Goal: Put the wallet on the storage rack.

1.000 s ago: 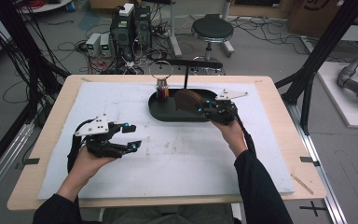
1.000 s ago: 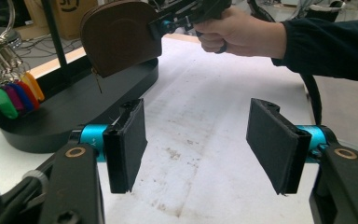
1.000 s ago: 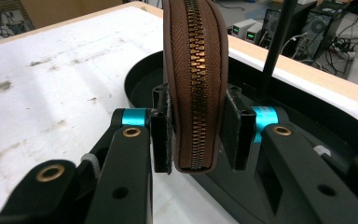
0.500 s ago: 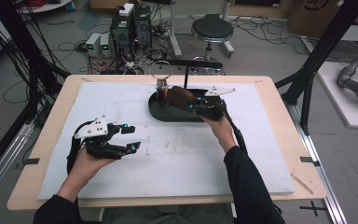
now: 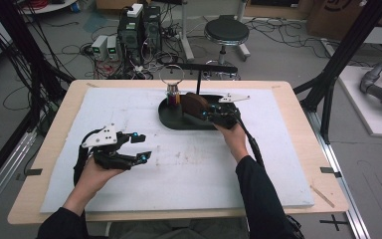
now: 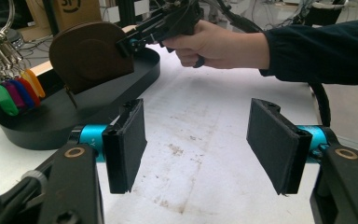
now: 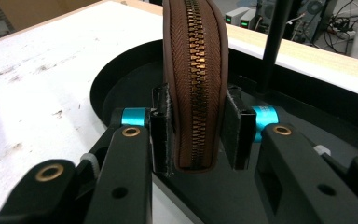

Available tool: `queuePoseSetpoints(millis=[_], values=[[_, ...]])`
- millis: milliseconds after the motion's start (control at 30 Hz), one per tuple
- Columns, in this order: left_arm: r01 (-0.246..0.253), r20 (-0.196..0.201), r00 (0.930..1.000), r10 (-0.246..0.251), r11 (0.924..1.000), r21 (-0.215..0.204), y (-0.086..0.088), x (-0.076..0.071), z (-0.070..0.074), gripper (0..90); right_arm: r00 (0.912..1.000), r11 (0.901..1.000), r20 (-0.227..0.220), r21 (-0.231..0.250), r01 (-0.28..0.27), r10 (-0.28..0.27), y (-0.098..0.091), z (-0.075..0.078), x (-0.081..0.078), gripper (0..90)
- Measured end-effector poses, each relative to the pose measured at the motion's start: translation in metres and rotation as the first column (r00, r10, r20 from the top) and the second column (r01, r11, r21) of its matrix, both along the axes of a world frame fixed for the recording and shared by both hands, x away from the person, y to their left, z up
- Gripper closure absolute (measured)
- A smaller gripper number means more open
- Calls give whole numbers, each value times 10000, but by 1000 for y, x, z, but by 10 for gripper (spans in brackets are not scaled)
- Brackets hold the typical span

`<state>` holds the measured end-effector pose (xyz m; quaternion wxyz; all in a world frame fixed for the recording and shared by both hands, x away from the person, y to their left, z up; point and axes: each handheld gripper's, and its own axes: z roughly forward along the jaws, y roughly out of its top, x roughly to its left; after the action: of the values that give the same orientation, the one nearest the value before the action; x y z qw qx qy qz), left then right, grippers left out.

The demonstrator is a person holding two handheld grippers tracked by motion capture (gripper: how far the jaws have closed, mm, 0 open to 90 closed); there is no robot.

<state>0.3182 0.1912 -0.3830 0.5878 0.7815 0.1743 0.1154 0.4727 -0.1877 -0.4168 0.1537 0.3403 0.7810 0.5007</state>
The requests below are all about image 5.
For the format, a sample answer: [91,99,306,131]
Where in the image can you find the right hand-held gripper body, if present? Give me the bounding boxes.
[208,93,252,130]

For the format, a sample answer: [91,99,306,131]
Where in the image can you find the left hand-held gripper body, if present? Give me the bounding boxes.
[79,122,137,171]

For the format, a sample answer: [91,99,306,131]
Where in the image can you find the brown leather pouch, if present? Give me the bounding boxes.
[179,92,211,121]

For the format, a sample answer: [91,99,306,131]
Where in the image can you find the black key rack with tray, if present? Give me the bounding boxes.
[157,62,240,131]

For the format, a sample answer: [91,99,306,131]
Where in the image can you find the key ring with coloured tags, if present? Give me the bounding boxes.
[159,63,185,108]

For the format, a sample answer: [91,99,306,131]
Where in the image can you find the person's right hand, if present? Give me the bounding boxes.
[212,122,251,164]

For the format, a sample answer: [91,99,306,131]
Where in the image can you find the person's left hand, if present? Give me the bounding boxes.
[62,156,127,217]

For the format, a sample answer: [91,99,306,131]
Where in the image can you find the light wooden table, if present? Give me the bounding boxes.
[7,79,350,226]

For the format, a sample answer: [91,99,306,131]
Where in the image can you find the white foam mat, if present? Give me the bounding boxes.
[39,87,314,214]

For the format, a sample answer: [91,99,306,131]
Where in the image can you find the black tape strip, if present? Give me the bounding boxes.
[24,167,44,177]
[319,166,343,179]

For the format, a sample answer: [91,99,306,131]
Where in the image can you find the black round stool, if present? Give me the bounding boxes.
[203,14,251,82]

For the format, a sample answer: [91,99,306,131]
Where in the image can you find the person's lap grey trousers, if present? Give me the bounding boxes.
[108,218,251,239]

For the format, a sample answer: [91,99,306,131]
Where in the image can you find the white power supply unit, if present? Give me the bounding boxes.
[91,34,109,61]
[106,34,120,62]

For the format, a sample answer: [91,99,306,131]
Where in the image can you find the black computer tower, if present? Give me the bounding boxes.
[142,5,163,55]
[116,13,144,65]

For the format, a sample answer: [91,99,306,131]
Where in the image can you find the white box on tower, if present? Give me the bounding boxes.
[125,3,144,19]

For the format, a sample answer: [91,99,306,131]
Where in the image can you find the thin wooden stick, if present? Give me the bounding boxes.
[309,184,336,209]

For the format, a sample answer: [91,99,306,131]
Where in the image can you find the black device on floor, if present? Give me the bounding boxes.
[286,214,305,239]

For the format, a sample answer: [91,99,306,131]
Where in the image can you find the white platform board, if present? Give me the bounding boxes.
[337,65,382,139]

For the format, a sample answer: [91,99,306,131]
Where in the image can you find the round white table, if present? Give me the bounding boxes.
[19,0,80,15]

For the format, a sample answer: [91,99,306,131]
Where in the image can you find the brown cardboard box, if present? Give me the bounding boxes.
[305,0,382,42]

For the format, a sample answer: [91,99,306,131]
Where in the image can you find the left hand-held gripper black cable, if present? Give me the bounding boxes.
[73,128,97,187]

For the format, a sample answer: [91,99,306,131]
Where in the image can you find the hand-held gripper black cable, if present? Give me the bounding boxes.
[236,117,267,169]
[73,128,97,187]

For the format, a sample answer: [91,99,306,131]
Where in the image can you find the right hand-held gripper black cable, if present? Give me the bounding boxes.
[236,117,267,169]

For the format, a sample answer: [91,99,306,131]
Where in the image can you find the tangle of floor cables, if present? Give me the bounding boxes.
[79,42,188,81]

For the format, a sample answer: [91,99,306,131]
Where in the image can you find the white desk frame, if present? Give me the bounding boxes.
[178,0,252,63]

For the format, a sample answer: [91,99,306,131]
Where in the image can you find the loose black floor cables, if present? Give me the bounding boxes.
[245,16,333,60]

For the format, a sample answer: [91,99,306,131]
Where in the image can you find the aluminium floor rail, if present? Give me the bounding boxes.
[305,109,373,239]
[0,126,38,221]

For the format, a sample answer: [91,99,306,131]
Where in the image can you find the black frame post with cables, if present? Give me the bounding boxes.
[0,0,77,134]

